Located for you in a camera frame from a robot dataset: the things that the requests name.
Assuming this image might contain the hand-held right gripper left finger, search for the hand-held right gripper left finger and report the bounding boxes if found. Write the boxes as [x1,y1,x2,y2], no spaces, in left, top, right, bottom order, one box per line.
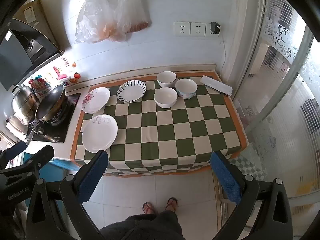
[25,149,113,240]

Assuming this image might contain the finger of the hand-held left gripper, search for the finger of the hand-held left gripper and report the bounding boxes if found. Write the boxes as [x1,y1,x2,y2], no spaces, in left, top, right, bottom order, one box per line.
[0,144,55,178]
[0,141,27,167]

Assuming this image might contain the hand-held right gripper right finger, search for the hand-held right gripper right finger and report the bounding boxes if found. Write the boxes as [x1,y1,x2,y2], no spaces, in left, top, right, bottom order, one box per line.
[210,151,293,240]

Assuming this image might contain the plain white embossed plate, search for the plain white embossed plate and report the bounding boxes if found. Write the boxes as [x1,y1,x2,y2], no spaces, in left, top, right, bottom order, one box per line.
[82,114,118,153]

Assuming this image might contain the white plate with pink flowers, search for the white plate with pink flowers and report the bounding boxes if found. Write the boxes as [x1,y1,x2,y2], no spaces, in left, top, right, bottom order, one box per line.
[82,87,111,114]

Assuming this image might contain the white plate with black stripes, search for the white plate with black stripes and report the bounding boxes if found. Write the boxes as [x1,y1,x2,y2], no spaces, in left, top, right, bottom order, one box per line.
[116,80,147,103]

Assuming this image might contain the white bowl with floral print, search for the white bowl with floral print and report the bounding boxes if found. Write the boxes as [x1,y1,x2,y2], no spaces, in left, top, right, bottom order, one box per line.
[175,78,198,99]

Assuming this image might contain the white bowl with dark rim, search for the white bowl with dark rim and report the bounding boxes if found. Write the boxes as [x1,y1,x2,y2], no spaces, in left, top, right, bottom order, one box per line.
[153,87,178,109]
[157,71,177,88]

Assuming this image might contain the grey metal cookware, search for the grey metal cookware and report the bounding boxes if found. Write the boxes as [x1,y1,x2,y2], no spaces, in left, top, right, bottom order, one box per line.
[5,115,32,143]

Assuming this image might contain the blue cabinet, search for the blue cabinet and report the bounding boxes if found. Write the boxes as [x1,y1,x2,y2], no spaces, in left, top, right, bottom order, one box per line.
[49,161,75,179]

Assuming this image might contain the black glass gas stove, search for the black glass gas stove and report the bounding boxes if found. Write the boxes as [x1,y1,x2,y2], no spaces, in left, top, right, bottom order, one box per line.
[27,92,82,143]

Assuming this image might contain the stainless steel pot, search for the stainless steel pot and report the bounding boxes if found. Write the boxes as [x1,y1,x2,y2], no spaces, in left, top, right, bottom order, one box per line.
[11,85,40,120]

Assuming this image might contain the dark metal wok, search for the dark metal wok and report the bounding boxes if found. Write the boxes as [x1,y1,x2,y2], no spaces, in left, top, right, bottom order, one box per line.
[35,84,67,123]

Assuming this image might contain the person's right foot in sandal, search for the person's right foot in sandal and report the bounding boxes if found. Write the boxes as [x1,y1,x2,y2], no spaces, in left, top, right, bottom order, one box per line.
[164,197,178,213]

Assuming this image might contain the person's foot in sandal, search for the person's foot in sandal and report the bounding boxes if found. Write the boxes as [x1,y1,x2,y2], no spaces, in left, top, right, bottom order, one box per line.
[164,197,178,213]
[142,202,155,215]

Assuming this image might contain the person's left foot in sandal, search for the person's left foot in sandal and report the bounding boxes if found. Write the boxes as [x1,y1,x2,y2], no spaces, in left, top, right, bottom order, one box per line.
[142,202,155,215]

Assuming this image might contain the green white checkered tablecloth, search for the green white checkered tablecloth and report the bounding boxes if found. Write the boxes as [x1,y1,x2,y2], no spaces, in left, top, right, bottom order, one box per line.
[70,71,248,177]

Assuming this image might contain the colourful toy decoration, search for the colourful toy decoration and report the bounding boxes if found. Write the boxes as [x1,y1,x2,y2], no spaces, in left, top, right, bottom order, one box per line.
[28,75,52,90]

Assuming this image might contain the person's dark clothing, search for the person's dark clothing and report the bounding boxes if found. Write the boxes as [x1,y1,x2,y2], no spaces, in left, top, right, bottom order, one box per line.
[100,210,184,240]

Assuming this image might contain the black range hood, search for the black range hood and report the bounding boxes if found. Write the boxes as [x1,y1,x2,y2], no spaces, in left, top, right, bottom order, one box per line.
[0,20,65,90]

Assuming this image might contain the brown cardboard box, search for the brown cardboard box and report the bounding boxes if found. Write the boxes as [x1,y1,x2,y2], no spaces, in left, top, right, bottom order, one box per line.
[12,0,70,53]

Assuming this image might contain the black power adapter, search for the black power adapter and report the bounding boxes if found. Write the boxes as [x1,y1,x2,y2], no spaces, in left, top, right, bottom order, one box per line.
[210,21,221,35]

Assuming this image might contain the clear plastic bag, orange contents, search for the clear plastic bag, orange contents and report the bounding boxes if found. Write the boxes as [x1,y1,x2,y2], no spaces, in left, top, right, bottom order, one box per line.
[74,0,123,44]

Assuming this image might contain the white wall socket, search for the white wall socket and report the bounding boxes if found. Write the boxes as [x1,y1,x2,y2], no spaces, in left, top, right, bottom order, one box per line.
[190,22,206,37]
[173,22,191,37]

